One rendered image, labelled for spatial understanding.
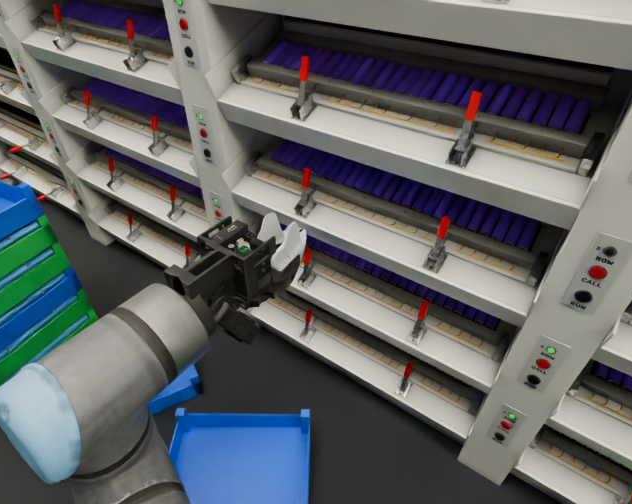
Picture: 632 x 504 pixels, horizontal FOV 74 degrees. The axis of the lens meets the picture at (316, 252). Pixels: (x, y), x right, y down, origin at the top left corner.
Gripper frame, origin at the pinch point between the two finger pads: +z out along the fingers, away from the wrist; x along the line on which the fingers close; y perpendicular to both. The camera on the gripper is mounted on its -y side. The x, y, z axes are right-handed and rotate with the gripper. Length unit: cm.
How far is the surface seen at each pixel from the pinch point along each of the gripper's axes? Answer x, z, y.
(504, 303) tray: -26.6, 16.9, -10.6
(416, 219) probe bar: -8.6, 22.6, -5.6
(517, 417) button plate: -36, 17, -34
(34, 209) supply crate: 68, -8, -17
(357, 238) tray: -0.2, 17.4, -10.3
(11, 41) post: 105, 16, 8
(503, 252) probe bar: -23.5, 22.5, -5.7
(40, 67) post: 100, 18, 2
